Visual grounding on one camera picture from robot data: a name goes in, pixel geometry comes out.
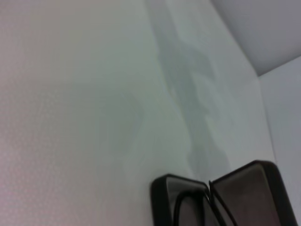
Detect black glasses case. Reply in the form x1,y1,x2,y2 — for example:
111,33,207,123
150,160,299,226

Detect black thin-framed glasses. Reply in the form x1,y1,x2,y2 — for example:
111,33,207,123
175,180,237,226

